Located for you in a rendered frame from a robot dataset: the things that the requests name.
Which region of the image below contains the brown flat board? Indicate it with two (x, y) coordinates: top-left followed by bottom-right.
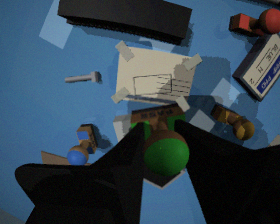
(40, 151), (71, 165)

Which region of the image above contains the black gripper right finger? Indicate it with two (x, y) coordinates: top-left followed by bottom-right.
(175, 120), (280, 224)

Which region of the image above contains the beige taped card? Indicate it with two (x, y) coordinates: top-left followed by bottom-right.
(111, 41), (203, 112)

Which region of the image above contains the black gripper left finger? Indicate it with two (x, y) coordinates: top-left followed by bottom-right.
(15, 123), (145, 224)

